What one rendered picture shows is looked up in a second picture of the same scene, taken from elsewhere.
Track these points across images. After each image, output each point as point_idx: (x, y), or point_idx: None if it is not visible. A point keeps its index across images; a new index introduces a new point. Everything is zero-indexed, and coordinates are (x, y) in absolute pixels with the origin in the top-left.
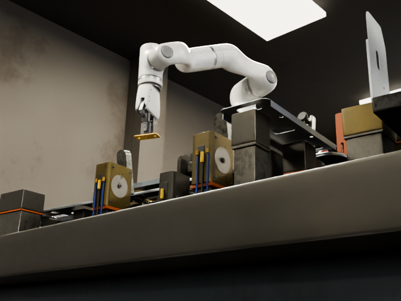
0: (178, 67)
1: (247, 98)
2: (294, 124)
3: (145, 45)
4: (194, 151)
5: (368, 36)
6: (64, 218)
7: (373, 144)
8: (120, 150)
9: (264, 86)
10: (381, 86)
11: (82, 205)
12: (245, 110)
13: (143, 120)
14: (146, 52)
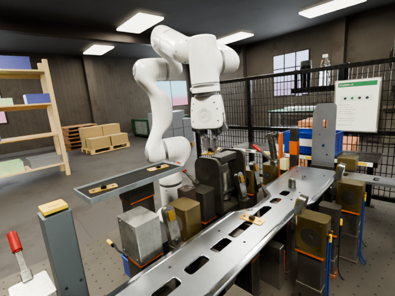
0: (181, 57)
1: (157, 79)
2: (381, 177)
3: (214, 38)
4: (362, 195)
5: (335, 117)
6: (144, 288)
7: (355, 172)
8: (307, 197)
9: (178, 76)
10: (322, 135)
11: (230, 258)
12: (163, 93)
13: (217, 137)
14: (216, 50)
